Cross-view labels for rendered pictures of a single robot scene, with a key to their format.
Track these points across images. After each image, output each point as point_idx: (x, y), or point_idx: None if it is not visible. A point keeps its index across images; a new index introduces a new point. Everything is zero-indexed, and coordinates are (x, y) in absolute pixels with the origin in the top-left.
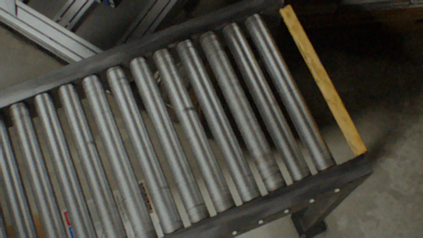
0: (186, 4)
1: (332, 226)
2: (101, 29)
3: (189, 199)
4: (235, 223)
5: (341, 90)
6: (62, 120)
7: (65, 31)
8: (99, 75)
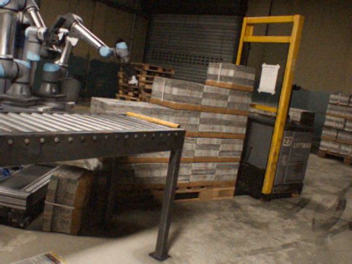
0: None
1: (173, 255)
2: (11, 187)
3: (121, 127)
4: (144, 130)
5: (146, 219)
6: None
7: None
8: None
